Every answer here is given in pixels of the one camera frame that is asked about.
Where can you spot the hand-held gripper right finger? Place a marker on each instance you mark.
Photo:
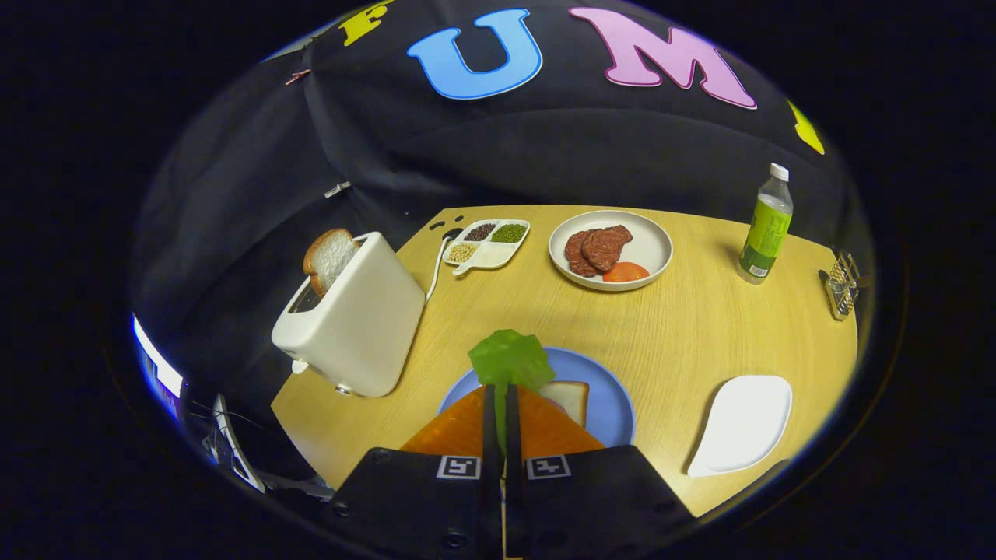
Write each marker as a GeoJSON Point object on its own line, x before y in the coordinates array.
{"type": "Point", "coordinates": [513, 505]}

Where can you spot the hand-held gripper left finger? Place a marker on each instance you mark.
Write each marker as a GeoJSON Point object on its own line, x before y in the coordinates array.
{"type": "Point", "coordinates": [489, 498]}

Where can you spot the green lettuce leaf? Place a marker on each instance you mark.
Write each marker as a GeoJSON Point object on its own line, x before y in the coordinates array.
{"type": "Point", "coordinates": [510, 358]}

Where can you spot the toasted bread slice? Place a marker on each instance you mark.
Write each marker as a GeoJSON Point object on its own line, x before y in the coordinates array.
{"type": "Point", "coordinates": [331, 257]}

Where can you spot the white bread slice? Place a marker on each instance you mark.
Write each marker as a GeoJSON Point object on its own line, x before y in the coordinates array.
{"type": "Point", "coordinates": [570, 397]}

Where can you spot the blue plate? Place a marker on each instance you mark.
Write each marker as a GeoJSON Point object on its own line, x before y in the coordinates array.
{"type": "Point", "coordinates": [607, 404]}

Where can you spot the white toaster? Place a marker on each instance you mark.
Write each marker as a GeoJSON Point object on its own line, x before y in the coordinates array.
{"type": "Point", "coordinates": [358, 327]}

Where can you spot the white divided dish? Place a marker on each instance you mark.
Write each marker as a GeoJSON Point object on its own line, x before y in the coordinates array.
{"type": "Point", "coordinates": [498, 255]}

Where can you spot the white leaf-shaped plate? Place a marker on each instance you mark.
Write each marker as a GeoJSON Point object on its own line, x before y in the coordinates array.
{"type": "Point", "coordinates": [743, 424]}

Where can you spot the pile of pale beans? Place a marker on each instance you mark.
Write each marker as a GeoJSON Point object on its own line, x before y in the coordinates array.
{"type": "Point", "coordinates": [461, 252]}

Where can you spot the brown meat patty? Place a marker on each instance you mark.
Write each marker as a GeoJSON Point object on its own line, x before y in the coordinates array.
{"type": "Point", "coordinates": [607, 245]}
{"type": "Point", "coordinates": [576, 257]}

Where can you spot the red tomato slice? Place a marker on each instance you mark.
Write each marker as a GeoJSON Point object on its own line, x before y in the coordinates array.
{"type": "Point", "coordinates": [626, 272]}

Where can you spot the pile of green beans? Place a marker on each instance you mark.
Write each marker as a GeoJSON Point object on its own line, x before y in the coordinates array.
{"type": "Point", "coordinates": [509, 232]}

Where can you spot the pile of brown beans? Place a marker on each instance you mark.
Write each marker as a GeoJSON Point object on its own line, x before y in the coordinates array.
{"type": "Point", "coordinates": [480, 231]}

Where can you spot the round white plate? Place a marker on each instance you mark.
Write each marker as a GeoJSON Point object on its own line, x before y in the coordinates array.
{"type": "Point", "coordinates": [650, 245]}

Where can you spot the small white clip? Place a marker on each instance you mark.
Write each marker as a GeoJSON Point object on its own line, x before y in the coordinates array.
{"type": "Point", "coordinates": [337, 189]}

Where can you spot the black backdrop cloth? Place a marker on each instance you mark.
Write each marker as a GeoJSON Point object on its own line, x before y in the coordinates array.
{"type": "Point", "coordinates": [545, 148]}

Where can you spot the computer monitor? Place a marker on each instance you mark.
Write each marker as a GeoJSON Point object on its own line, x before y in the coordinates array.
{"type": "Point", "coordinates": [159, 365]}

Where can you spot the green label plastic bottle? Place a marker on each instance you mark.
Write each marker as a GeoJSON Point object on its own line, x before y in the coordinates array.
{"type": "Point", "coordinates": [766, 233]}

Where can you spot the small metal rack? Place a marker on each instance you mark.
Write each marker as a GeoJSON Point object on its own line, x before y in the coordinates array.
{"type": "Point", "coordinates": [840, 288]}

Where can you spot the red clip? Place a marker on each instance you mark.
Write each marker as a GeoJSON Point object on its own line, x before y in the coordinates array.
{"type": "Point", "coordinates": [297, 75]}

